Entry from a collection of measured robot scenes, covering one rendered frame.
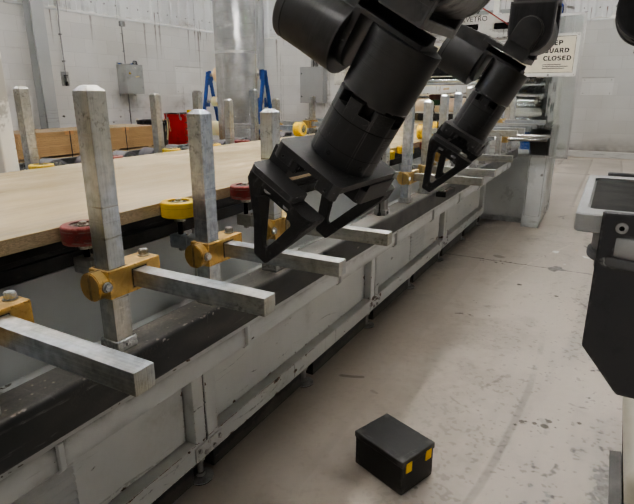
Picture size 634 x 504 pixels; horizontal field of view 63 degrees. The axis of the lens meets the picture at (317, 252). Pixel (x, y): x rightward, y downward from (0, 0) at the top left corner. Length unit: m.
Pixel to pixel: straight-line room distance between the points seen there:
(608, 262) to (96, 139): 0.73
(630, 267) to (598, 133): 10.73
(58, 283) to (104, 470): 0.51
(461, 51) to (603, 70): 10.39
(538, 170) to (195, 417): 3.94
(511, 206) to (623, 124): 6.27
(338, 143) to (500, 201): 4.75
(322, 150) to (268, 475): 1.44
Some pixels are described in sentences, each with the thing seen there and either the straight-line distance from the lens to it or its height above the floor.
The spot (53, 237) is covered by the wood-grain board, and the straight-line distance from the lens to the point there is 1.07.
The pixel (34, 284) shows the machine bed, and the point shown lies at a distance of 1.13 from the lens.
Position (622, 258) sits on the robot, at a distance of 0.49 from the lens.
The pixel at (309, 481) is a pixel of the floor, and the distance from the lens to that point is 1.74.
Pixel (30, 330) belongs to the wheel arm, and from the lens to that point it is 0.77.
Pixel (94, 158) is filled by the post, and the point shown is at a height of 1.04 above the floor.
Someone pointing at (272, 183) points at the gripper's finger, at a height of 1.07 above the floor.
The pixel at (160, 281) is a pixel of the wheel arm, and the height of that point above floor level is 0.83.
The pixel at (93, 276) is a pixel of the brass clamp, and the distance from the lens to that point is 0.93.
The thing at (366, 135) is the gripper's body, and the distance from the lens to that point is 0.40.
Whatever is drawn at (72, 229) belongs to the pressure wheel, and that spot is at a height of 0.91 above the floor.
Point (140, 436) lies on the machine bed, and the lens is 1.50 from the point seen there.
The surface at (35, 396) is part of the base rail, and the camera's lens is 0.92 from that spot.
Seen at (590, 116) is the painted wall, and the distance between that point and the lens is 11.19.
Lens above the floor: 1.14
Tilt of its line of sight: 17 degrees down
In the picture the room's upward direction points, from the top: straight up
